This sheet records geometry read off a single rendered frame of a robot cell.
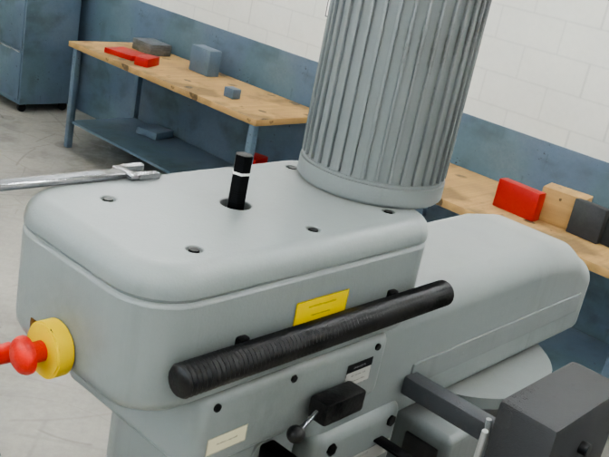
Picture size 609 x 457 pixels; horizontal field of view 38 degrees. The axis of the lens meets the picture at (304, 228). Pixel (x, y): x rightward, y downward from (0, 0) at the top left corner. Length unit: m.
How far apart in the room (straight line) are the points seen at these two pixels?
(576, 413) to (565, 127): 4.38
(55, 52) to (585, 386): 7.60
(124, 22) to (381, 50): 7.16
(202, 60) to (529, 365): 5.54
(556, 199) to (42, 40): 5.11
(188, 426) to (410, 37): 0.51
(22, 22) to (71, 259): 7.43
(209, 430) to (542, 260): 0.76
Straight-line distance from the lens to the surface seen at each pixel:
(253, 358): 0.88
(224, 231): 0.92
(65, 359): 0.91
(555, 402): 1.12
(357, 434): 1.21
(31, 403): 4.06
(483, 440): 1.16
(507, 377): 1.52
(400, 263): 1.08
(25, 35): 8.28
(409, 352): 1.24
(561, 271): 1.60
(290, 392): 1.04
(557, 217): 4.93
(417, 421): 1.39
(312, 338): 0.94
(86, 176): 1.01
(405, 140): 1.09
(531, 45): 5.52
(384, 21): 1.06
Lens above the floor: 2.22
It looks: 20 degrees down
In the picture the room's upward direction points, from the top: 12 degrees clockwise
